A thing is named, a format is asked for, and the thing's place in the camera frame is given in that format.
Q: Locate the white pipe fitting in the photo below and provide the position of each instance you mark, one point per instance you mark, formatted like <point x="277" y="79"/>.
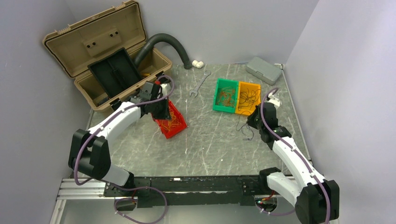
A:
<point x="197" y="64"/>

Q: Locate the orange plastic bin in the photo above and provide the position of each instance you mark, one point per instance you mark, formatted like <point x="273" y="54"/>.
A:
<point x="249" y="96"/>

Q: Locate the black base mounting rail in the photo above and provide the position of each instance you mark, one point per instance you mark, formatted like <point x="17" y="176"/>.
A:
<point x="193" y="190"/>

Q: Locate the tan plastic toolbox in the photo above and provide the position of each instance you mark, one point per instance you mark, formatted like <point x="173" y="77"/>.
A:
<point x="99" y="51"/>

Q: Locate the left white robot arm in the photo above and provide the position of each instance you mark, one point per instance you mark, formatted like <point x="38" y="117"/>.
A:
<point x="90" y="153"/>

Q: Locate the aluminium extrusion frame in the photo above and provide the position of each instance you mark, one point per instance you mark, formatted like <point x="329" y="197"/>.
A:
<point x="69" y="190"/>

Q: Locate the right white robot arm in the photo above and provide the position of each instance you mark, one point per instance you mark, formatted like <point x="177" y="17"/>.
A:
<point x="314" y="198"/>

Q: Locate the red plastic bin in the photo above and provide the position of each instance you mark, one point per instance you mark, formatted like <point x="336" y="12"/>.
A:
<point x="170" y="128"/>

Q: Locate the silver open-end wrench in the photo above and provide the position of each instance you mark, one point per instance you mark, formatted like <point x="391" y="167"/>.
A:
<point x="194" y="92"/>

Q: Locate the green plastic bin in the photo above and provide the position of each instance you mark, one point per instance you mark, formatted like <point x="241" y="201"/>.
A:
<point x="225" y="95"/>

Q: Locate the grey plastic case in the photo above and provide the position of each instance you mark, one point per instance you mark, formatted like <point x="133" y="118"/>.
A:
<point x="263" y="70"/>

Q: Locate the black toolbox tray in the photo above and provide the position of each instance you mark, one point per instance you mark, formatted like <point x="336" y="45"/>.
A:
<point x="116" y="72"/>

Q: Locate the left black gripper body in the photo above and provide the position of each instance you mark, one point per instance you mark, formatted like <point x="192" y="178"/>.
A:
<point x="159" y="108"/>

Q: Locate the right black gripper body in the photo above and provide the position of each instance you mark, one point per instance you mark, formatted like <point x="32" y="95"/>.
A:
<point x="253" y="120"/>

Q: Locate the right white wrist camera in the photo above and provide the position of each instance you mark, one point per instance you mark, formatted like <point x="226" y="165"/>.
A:
<point x="275" y="101"/>

